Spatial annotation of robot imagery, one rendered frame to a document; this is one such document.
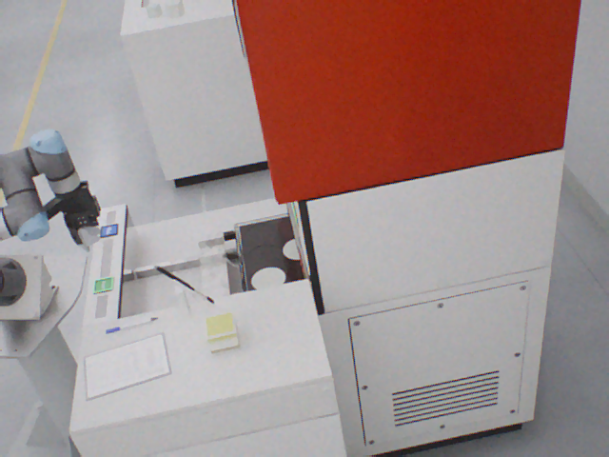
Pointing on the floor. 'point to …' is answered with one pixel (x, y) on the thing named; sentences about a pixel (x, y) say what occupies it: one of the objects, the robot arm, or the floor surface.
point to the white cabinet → (274, 442)
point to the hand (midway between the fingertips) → (84, 248)
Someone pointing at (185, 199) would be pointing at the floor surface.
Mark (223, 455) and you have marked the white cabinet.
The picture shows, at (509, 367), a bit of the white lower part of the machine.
